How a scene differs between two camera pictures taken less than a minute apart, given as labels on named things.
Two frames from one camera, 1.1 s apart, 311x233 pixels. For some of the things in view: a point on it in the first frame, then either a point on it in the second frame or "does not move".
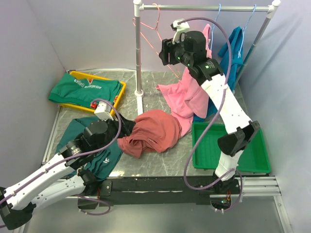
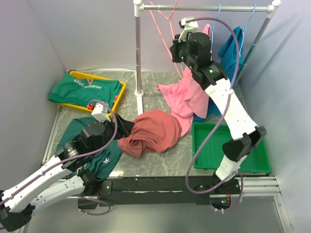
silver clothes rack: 139,7 does not move
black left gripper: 128,126 does not move
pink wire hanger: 156,28 -> 150,4
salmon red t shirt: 154,130 does not move
